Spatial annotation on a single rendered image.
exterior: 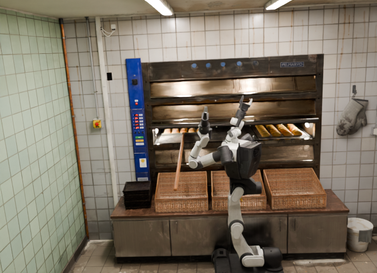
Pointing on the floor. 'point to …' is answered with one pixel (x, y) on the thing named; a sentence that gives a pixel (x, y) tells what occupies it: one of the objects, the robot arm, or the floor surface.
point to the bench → (272, 225)
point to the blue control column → (135, 93)
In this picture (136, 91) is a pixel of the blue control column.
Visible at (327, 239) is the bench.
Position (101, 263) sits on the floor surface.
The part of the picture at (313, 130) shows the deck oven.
